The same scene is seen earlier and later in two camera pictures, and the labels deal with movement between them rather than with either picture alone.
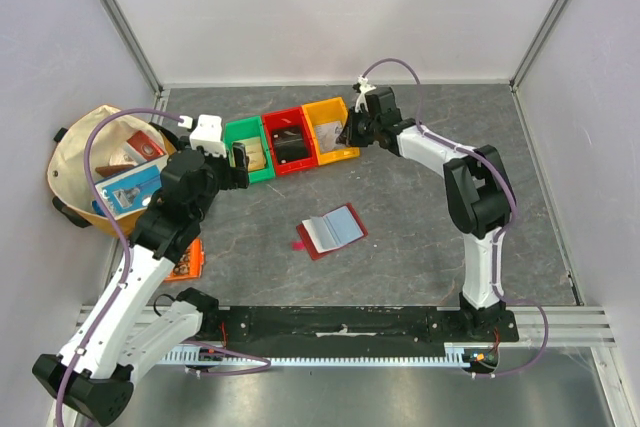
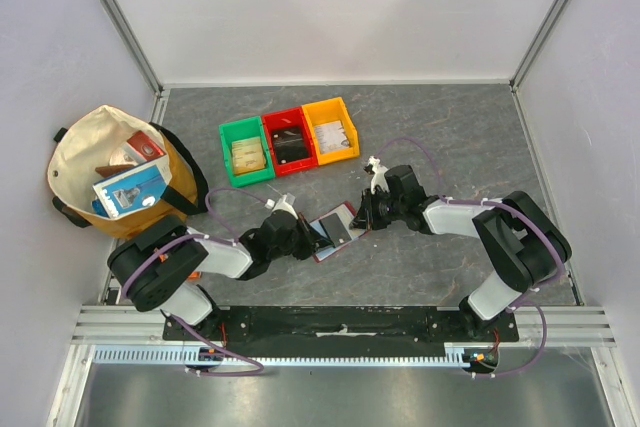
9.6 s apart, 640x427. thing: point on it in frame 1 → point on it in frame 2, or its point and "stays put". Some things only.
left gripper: (235, 177) → (312, 240)
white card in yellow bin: (327, 134) stays put
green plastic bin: (250, 131) stays put
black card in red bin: (290, 144) stays put
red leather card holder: (322, 234) stays put
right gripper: (357, 127) → (373, 208)
